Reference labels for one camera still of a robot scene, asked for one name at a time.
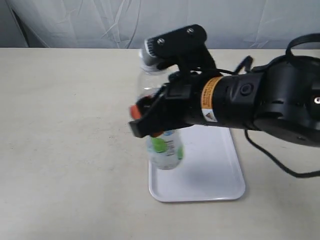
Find white rectangular plastic tray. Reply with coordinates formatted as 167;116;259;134
148;125;246;203

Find black cable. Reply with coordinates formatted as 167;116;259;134
179;32;320;179

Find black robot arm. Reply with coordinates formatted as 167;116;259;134
129;56;320;147

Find clear plastic bottle white cap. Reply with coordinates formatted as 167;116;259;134
135;58;184;170

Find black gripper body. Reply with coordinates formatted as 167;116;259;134
129;72;204;138

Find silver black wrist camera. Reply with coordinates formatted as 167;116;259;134
139;24;216;73

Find white wrinkled backdrop cloth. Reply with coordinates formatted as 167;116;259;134
0;0;320;49

